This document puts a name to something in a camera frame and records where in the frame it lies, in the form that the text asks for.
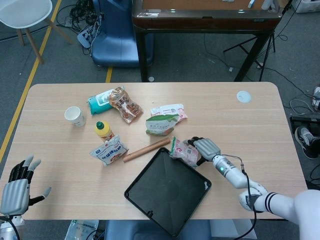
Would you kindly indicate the grey black right robot hand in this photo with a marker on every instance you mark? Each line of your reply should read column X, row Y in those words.
column 207, row 148

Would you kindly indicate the grey black left robot hand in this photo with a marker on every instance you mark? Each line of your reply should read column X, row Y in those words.
column 15, row 197

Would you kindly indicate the pink clear rice bag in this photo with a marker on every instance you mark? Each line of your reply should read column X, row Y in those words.
column 183, row 152

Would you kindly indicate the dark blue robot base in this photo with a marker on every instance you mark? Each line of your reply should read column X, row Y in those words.
column 150, row 231

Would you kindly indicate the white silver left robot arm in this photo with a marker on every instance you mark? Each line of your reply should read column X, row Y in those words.
column 7, row 230

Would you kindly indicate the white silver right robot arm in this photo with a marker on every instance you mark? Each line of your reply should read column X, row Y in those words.
column 232, row 175

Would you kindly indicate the pink white flat packet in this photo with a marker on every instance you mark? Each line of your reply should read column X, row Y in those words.
column 170, row 110

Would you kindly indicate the black baking tray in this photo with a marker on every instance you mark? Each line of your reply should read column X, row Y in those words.
column 167, row 192

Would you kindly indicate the clear brown snack packet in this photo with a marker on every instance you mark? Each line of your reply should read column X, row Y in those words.
column 126, row 106

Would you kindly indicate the green white corn starch bag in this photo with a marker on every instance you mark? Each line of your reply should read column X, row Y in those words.
column 160, row 125

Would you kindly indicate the wooden rolling pin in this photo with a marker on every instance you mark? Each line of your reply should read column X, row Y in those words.
column 146, row 150

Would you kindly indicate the round white lid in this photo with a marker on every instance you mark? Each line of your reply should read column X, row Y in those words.
column 243, row 96

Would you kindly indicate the white castor sugar bag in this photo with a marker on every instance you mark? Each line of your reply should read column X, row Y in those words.
column 110, row 151

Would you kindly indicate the grey black sneaker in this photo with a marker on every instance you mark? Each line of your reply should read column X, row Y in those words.
column 306, row 142

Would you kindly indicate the black floor case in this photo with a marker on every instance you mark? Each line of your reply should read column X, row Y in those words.
column 303, row 121

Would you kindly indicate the white paper cup stack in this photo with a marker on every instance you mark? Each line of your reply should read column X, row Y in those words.
column 73, row 115

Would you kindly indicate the yellow bottle with green cap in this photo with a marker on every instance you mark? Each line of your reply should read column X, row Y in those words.
column 102, row 130

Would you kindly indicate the black tripod stand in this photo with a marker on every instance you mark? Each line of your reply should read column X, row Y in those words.
column 240, row 45

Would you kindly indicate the teal wet wipes pack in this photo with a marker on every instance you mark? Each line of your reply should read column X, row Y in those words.
column 98, row 105

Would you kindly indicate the dark wood mahjong table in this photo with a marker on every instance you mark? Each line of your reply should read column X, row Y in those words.
column 200, row 21

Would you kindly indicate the blue machine base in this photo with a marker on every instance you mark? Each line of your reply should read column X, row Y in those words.
column 117, row 42

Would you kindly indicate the white power strip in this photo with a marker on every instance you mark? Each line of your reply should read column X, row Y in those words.
column 85, row 37

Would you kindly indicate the white chair with wooden legs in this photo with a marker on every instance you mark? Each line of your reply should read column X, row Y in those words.
column 22, row 12

